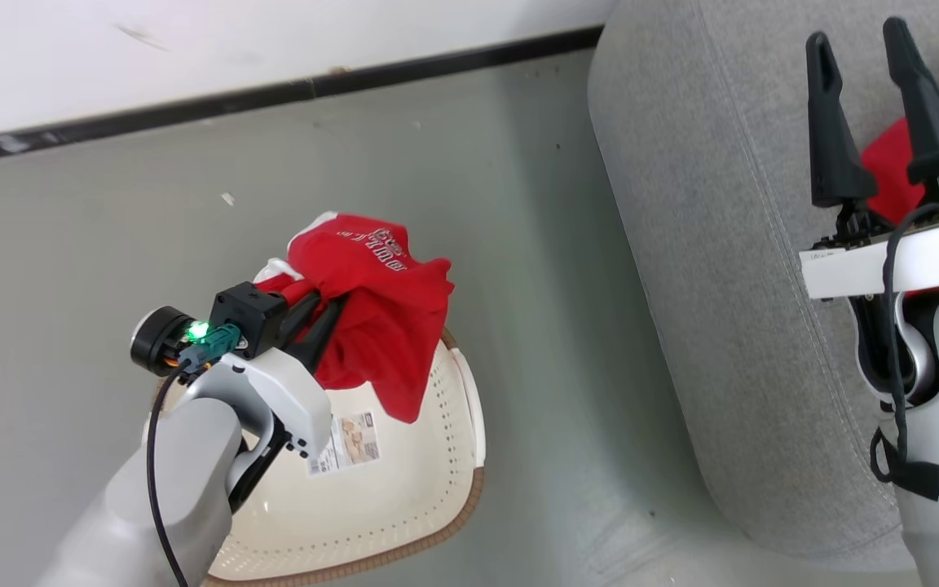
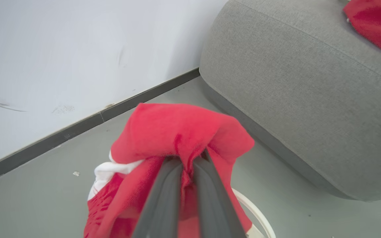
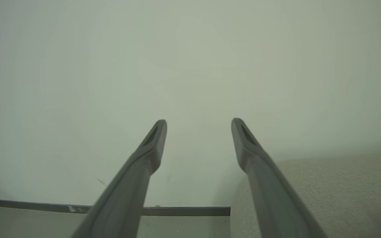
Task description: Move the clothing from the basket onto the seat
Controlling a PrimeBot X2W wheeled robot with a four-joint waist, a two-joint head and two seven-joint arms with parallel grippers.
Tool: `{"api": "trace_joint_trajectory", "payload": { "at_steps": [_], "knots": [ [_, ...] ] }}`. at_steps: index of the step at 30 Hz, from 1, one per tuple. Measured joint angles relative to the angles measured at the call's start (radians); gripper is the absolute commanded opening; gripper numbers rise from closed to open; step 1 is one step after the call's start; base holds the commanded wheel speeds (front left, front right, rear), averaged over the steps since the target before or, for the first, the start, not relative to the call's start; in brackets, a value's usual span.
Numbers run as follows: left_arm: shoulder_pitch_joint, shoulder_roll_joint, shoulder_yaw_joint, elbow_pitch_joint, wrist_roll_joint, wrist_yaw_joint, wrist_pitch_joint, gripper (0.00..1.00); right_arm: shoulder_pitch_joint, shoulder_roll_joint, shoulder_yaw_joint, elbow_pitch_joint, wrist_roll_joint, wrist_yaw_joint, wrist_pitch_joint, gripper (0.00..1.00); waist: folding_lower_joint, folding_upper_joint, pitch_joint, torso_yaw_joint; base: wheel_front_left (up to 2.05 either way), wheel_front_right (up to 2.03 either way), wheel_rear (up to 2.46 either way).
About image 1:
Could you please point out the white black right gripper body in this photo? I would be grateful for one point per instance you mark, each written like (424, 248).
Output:
(853, 269)

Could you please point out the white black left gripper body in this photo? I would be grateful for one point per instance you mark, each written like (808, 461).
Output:
(290, 399)

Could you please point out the grey fabric sofa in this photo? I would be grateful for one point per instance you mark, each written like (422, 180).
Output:
(706, 244)

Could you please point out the cream perforated laundry basket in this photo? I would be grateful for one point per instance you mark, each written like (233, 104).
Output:
(404, 489)

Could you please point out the red shirt with white print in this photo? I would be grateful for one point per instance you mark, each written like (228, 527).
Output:
(380, 310)

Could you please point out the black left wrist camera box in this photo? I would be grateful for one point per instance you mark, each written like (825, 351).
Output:
(249, 318)

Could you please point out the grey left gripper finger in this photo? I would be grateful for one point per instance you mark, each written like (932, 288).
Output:
(298, 318)
(323, 338)

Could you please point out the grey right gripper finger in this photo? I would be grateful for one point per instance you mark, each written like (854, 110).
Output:
(836, 147)
(926, 122)

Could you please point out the red garment with striped cuff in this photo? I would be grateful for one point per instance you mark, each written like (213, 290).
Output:
(893, 171)

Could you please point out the black wall baseboard strip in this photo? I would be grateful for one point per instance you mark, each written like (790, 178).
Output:
(274, 94)

